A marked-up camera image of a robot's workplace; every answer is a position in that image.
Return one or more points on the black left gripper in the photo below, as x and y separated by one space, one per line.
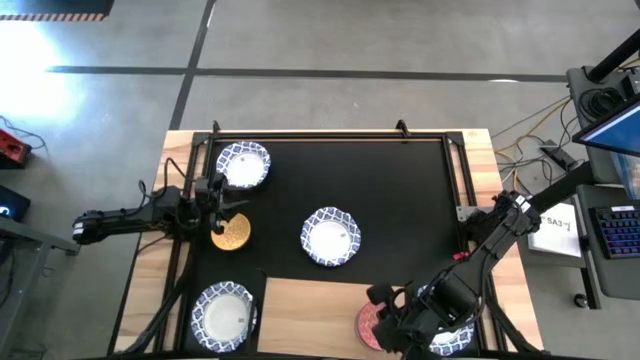
207 200

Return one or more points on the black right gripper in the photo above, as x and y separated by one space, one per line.
410 325

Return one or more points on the red patterned bowl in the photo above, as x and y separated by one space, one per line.
366 322

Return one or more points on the yellow patterned bowl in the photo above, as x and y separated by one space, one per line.
235 235

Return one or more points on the blue white patterned paper bowl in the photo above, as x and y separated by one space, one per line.
247 167
330 237
222 317
457 342

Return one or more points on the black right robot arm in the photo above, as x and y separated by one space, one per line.
480 260

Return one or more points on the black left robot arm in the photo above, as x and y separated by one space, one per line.
130 217

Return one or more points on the small red clip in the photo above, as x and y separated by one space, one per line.
457 256

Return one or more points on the black table mat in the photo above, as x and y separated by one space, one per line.
350 175

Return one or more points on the white paper sheet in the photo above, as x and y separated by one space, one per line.
560 235

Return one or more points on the grey side desk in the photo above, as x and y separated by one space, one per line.
30 240

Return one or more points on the black caster wheel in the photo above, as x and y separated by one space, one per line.
581 300

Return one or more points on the black device with light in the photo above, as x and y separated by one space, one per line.
12 205

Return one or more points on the red box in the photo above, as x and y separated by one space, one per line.
12 147

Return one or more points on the grey equipment cart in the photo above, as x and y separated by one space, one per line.
615 270

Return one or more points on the black power strip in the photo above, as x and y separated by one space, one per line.
560 156

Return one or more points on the backlit keyboard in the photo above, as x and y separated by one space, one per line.
617 232

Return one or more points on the black hazard striped mat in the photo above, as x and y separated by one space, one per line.
50 9

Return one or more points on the clear plastic container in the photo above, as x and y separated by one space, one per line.
630 175

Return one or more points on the computer monitor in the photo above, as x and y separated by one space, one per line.
612 130

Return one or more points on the black pole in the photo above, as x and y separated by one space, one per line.
617 55

